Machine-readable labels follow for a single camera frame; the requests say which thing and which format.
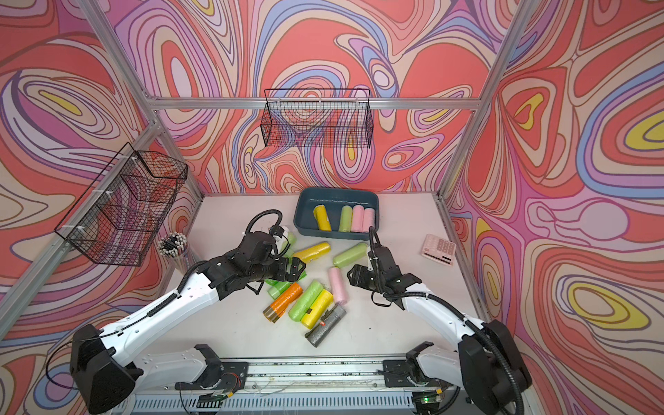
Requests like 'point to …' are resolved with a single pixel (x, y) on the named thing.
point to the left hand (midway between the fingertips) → (297, 265)
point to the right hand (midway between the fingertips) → (356, 282)
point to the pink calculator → (438, 249)
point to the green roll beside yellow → (305, 300)
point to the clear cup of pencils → (174, 247)
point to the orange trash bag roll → (282, 303)
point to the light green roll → (351, 255)
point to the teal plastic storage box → (338, 213)
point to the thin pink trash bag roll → (338, 287)
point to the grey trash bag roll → (326, 324)
